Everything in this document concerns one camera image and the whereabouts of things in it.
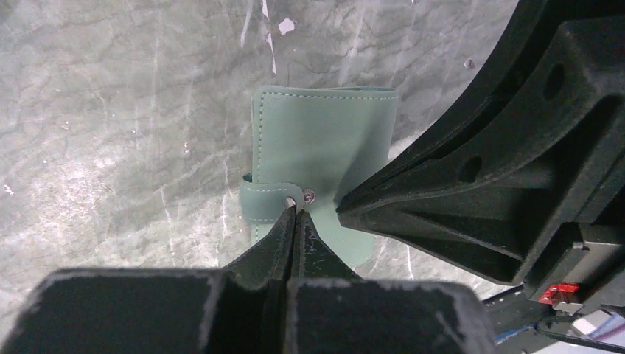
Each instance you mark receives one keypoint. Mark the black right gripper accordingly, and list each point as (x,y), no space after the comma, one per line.
(538,194)

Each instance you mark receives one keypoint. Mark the green card holder wallet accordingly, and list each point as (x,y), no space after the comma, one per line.
(313,146)

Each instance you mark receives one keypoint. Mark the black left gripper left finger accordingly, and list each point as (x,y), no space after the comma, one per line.
(236,309)

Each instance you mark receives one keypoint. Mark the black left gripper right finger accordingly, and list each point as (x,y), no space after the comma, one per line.
(337,315)

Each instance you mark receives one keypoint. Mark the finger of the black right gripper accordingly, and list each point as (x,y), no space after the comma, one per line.
(516,55)

